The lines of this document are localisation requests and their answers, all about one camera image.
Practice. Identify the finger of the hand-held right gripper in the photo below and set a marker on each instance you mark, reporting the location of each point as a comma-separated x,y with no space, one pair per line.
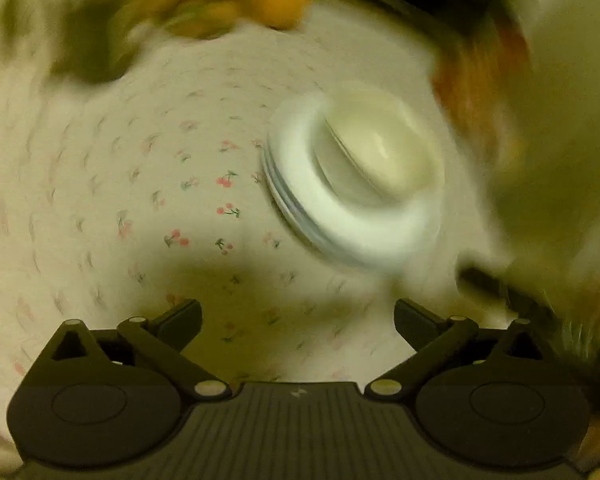
500,290

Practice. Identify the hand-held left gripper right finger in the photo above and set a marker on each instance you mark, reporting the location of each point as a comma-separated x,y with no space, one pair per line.
414,321

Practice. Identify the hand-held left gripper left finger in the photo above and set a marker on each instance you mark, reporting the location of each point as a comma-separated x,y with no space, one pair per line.
182,317

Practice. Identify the large cream bowl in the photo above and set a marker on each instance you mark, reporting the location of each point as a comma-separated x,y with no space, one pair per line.
330,175

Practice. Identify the plain white plate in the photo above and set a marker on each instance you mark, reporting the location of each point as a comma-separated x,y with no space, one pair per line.
300,180

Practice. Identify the cherry print tablecloth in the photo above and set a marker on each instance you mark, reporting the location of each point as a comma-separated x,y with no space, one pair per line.
130,160

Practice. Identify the orange carton box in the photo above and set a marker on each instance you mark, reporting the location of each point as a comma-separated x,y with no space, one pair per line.
470,80

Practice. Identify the glass jar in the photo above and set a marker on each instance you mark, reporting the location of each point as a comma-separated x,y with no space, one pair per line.
195,5

